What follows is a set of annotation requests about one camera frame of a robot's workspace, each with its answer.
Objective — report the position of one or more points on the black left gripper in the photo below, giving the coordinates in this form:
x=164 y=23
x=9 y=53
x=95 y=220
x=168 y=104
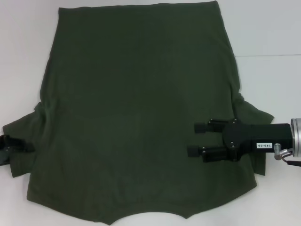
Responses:
x=4 y=159

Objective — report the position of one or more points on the dark green t-shirt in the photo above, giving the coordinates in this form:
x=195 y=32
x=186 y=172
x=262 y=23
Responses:
x=145 y=94

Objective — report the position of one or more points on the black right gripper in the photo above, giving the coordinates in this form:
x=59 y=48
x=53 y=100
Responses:
x=258 y=136

